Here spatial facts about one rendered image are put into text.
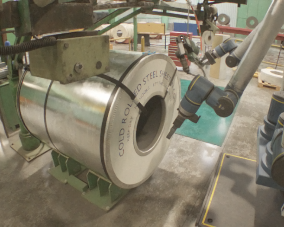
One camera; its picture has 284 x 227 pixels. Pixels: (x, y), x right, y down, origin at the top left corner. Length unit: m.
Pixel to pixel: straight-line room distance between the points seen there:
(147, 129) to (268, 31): 1.44
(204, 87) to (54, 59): 0.74
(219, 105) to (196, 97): 0.13
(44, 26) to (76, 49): 0.11
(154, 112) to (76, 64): 1.54
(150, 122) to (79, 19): 1.60
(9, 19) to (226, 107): 0.94
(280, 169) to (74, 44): 0.95
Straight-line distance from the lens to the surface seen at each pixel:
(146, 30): 11.92
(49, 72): 0.62
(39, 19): 0.54
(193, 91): 1.08
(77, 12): 0.62
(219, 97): 1.06
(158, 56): 1.65
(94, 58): 0.62
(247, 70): 1.16
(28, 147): 3.05
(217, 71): 6.34
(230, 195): 1.83
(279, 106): 1.67
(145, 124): 2.09
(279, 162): 1.02
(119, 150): 1.47
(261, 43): 1.13
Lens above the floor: 1.62
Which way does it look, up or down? 26 degrees down
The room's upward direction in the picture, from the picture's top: straight up
